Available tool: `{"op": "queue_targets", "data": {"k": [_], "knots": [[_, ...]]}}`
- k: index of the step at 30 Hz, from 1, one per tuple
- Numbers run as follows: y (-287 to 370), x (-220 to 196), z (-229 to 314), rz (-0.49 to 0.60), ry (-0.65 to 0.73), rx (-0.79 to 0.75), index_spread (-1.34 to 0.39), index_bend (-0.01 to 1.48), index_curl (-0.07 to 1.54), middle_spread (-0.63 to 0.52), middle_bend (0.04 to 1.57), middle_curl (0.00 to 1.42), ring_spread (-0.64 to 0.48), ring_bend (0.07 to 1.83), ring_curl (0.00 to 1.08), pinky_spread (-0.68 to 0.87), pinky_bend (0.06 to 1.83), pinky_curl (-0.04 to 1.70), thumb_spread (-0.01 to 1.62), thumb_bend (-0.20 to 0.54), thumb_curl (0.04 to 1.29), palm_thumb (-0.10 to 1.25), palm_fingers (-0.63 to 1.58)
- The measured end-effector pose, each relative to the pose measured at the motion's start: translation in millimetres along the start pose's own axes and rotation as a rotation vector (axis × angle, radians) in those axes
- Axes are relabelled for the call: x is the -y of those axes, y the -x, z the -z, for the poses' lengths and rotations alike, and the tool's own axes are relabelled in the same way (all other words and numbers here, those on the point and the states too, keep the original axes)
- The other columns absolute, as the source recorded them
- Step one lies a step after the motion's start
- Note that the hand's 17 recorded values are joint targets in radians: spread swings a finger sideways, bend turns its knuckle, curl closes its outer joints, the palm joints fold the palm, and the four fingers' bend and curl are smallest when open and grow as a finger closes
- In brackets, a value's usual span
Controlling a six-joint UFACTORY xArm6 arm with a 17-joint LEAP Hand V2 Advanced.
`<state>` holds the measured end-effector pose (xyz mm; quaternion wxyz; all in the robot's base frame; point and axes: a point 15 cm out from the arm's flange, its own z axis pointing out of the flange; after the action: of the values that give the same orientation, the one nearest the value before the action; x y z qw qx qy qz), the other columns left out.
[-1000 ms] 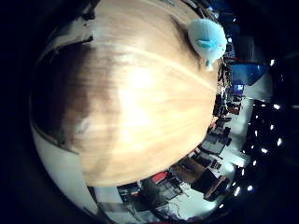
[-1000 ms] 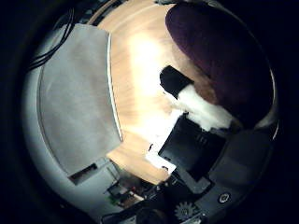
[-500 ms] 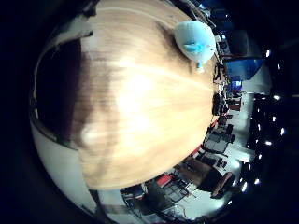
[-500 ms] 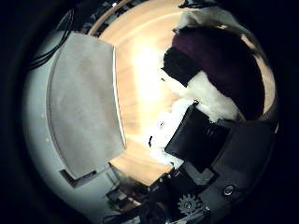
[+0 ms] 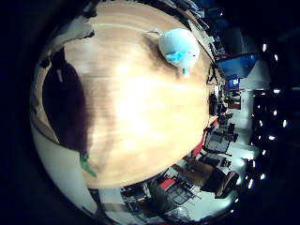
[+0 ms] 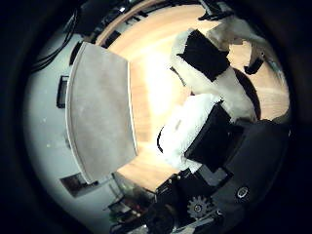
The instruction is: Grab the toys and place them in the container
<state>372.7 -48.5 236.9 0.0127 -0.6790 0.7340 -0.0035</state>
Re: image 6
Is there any long wooden side table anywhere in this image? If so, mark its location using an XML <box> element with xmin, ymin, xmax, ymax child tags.
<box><xmin>94</xmin><ymin>0</ymin><xmax>170</xmax><ymax>47</ymax></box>

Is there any black cable bundle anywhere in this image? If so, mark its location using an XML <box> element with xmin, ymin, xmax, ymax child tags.
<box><xmin>30</xmin><ymin>8</ymin><xmax>82</xmax><ymax>74</ymax></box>

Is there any black wire rack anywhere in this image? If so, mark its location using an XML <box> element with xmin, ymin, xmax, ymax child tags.
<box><xmin>56</xmin><ymin>75</ymin><xmax>70</xmax><ymax>109</ymax></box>

